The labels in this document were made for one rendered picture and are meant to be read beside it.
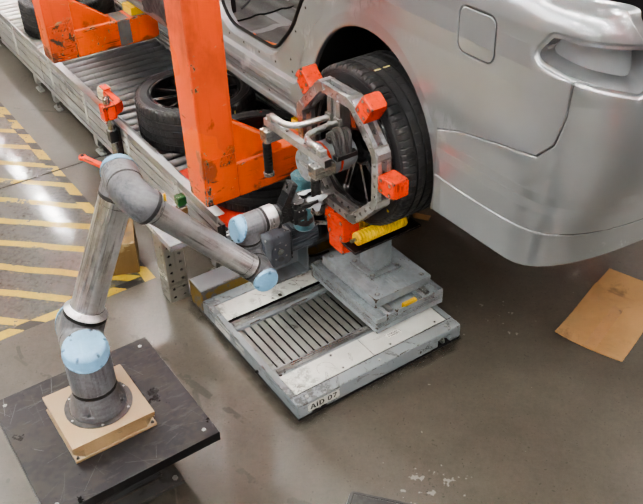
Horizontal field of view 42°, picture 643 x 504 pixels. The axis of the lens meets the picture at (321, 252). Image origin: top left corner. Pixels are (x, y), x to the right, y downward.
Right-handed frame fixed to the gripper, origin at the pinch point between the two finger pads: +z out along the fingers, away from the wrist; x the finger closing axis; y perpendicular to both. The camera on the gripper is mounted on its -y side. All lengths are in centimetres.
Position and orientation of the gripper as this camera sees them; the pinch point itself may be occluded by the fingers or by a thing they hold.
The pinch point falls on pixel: (320, 192)
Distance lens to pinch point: 304.0
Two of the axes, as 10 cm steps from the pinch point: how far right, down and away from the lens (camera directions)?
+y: 0.3, 8.1, 5.9
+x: 5.6, 4.7, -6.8
